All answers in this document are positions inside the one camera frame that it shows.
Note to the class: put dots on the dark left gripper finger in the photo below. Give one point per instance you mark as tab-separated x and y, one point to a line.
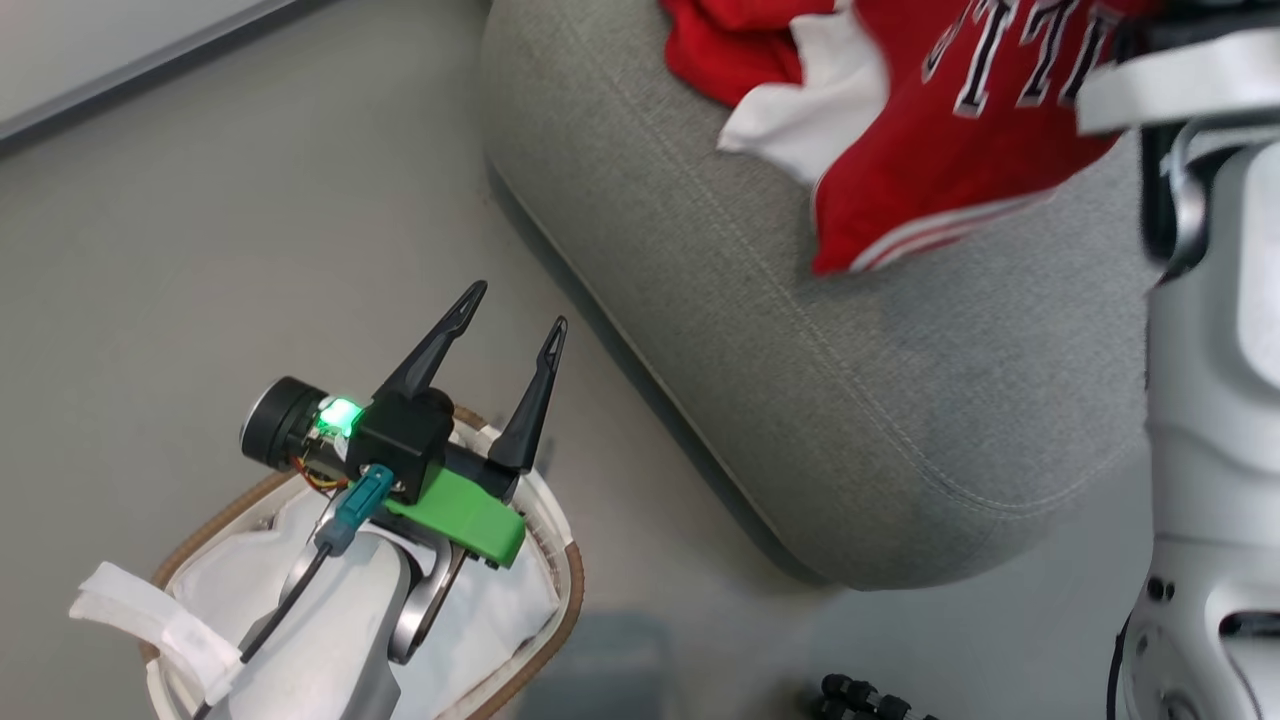
430	345
532	400

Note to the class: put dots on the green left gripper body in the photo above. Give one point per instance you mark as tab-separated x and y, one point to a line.
450	505

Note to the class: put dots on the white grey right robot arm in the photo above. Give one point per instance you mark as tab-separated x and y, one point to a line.
1220	420

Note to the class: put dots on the grey partition bottom rail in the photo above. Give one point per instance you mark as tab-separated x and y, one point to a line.
120	70

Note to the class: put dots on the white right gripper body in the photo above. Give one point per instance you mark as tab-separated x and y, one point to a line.
1180	85

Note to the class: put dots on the red and white jersey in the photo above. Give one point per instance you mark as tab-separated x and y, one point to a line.
940	130

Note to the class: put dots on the grey fabric sofa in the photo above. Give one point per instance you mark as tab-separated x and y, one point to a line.
800	380

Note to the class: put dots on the white brown-rimmed laundry basket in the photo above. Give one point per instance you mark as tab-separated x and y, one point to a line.
555	600

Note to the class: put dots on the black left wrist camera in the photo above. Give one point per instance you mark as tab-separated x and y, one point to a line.
290	428

